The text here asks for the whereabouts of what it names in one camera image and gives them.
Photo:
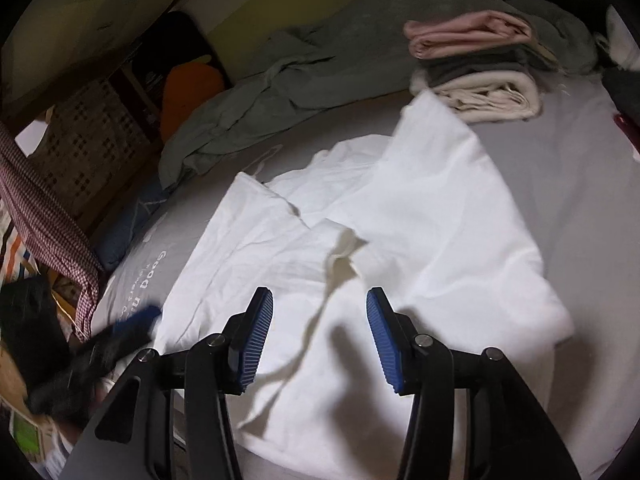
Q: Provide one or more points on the finger of the blurred left gripper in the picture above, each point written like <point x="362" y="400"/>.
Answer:
<point x="93" y="361"/>

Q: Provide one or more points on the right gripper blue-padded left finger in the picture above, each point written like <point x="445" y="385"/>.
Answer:
<point x="131" y="436"/>

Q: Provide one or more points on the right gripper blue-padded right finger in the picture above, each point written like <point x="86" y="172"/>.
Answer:
<point x="508" y="433"/>

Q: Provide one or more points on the white t-shirt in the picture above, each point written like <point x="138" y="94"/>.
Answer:
<point x="423" y="214"/>

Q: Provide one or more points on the maroon striped hanging cloth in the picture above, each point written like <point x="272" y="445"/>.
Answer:
<point x="48" y="231"/>

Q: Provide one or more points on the blue cloth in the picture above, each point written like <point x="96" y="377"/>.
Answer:
<point x="114" y="241"/>

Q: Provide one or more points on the striped multicolour fabric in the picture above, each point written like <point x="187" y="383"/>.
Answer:
<point x="15" y="259"/>

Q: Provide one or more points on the orange pillow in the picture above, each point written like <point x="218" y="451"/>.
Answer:
<point x="187" y="87"/>

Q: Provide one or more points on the grey printed bed sheet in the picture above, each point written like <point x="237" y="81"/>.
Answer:
<point x="572" y="175"/>

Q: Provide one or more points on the cream folded garment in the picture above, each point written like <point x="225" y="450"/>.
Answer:
<point x="491" y="96"/>

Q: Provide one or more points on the grey-green crumpled blanket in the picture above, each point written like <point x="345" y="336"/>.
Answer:
<point x="360" y="52"/>

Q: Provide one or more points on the dark grey folded garment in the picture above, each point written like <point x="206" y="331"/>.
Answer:
<point x="441" y="70"/>

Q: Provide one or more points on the white crumpled cloth pile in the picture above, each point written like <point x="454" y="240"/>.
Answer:
<point x="622" y="48"/>

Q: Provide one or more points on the pink folded garment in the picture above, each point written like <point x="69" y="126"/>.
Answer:
<point x="466" y="33"/>

